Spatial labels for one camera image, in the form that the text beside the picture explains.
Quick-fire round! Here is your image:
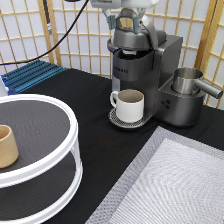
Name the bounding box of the wooden shoji screen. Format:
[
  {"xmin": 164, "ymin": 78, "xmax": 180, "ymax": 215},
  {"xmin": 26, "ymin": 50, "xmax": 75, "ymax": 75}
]
[{"xmin": 0, "ymin": 0, "xmax": 224, "ymax": 110}]

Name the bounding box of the white ceramic mug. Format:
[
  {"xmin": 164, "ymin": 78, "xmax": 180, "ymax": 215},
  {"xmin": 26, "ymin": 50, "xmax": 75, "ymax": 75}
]
[{"xmin": 110, "ymin": 89, "xmax": 144, "ymax": 123}]

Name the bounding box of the tan paper cup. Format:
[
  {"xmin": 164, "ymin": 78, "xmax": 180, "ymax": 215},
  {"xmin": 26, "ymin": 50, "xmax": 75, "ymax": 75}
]
[{"xmin": 0, "ymin": 125, "xmax": 19, "ymax": 168}]

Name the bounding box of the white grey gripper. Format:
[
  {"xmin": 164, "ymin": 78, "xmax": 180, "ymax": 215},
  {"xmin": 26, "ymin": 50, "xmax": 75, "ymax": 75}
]
[{"xmin": 90, "ymin": 0, "xmax": 160, "ymax": 34}]

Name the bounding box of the steel milk frother jug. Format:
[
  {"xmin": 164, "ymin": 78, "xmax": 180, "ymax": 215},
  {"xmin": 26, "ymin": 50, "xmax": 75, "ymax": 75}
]
[{"xmin": 172, "ymin": 68, "xmax": 223, "ymax": 99}]

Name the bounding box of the dark grey coffee machine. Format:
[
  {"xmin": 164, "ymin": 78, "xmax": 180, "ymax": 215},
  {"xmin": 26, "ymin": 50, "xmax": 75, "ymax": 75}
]
[{"xmin": 107, "ymin": 14, "xmax": 205, "ymax": 129}]

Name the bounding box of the white two-tier round shelf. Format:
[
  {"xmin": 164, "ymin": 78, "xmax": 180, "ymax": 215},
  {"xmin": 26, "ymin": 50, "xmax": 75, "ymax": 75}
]
[{"xmin": 0, "ymin": 94, "xmax": 83, "ymax": 224}]

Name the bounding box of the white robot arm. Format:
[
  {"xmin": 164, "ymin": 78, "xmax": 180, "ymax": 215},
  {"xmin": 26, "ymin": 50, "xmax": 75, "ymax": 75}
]
[{"xmin": 90, "ymin": 0, "xmax": 159, "ymax": 34}]

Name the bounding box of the grey woven placemat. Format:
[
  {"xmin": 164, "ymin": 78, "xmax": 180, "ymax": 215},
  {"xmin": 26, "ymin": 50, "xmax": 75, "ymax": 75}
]
[{"xmin": 85, "ymin": 127, "xmax": 224, "ymax": 224}]

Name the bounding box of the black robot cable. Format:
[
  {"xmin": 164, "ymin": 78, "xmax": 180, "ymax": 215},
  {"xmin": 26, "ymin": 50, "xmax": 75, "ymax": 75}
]
[{"xmin": 0, "ymin": 0, "xmax": 90, "ymax": 67}]

